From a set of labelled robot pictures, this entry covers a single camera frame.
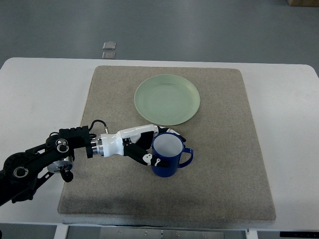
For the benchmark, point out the metal table frame bar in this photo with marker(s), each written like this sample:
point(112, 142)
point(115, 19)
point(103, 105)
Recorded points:
point(127, 233)

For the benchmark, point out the lower floor socket plate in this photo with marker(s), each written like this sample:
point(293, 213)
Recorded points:
point(108, 55)

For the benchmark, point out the light green plate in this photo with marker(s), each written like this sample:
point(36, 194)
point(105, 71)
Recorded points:
point(167, 99)

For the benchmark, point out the cardboard box corner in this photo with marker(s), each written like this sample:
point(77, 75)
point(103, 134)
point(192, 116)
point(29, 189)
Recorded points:
point(303, 3)

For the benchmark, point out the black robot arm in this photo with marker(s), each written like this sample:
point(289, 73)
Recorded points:
point(24, 172)

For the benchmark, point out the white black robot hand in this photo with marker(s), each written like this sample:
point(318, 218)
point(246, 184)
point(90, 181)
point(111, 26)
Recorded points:
point(132, 142)

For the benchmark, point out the blue mug white inside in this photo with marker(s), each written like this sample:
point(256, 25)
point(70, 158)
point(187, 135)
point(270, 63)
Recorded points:
point(169, 147)

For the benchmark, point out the beige felt mat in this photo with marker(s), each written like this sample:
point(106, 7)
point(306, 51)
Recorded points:
point(226, 180)

